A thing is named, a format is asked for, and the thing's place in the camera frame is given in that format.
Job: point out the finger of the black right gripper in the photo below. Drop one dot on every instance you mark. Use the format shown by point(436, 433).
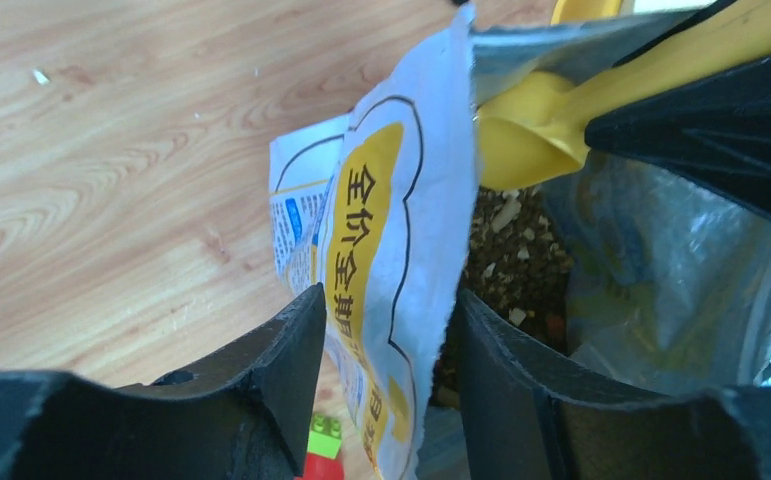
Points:
point(714, 132)

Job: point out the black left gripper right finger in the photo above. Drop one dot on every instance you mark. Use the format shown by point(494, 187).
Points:
point(529, 412)

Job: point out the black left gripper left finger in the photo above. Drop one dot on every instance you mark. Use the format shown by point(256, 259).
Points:
point(241, 412)

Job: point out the pet food bag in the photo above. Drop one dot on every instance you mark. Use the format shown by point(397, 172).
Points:
point(671, 288)

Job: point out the yellow plastic scoop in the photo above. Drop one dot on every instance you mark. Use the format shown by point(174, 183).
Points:
point(535, 131)

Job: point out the brown pet food kibble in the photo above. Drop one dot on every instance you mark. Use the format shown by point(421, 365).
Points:
point(518, 265)

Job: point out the red yellow green toy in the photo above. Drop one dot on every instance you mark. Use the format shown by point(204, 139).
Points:
point(324, 443)

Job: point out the yellow double bowl feeder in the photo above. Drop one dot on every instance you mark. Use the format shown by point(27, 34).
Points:
point(577, 11)

